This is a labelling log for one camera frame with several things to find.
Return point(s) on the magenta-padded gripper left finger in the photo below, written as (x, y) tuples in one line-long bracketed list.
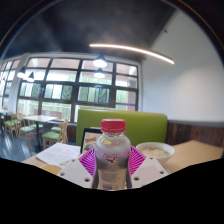
[(85, 163)]

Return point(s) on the wooden dining table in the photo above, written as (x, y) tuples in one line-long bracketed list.
[(40, 118)]

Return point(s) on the white paper sheets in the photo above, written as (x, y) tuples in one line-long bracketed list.
[(58, 153)]

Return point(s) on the black-framed window wall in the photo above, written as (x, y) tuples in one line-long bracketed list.
[(63, 75)]

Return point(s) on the clear red-capped drink bottle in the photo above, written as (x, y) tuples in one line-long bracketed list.
[(112, 156)]

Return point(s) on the dark pendant lamps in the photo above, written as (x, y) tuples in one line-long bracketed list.
[(100, 61)]

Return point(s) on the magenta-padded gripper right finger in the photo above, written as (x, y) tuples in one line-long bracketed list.
[(139, 163)]

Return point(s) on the white bowl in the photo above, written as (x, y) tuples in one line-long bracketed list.
[(155, 152)]

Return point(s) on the wooden chairs with green seats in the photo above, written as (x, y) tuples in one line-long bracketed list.
[(50, 135)]

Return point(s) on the green upholstered bench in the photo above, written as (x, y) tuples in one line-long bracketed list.
[(143, 126)]

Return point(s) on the sticker-covered black laptop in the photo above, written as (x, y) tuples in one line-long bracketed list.
[(89, 138)]

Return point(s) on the long linear ceiling light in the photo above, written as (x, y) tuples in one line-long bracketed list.
[(133, 49)]

